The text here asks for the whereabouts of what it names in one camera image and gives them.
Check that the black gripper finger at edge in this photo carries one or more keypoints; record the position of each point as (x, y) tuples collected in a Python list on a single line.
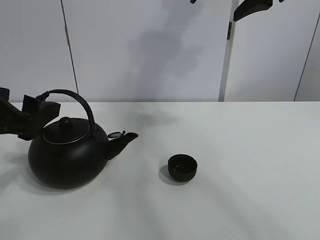
[(248, 7)]

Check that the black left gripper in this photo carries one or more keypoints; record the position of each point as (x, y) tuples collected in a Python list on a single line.
[(26, 123)]

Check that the black round teapot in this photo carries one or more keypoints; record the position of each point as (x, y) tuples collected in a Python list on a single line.
[(71, 152)]

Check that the black teacup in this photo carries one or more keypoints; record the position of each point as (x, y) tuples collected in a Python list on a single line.
[(182, 167)]

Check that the white vertical post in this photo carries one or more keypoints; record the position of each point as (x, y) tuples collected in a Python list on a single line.
[(228, 51)]

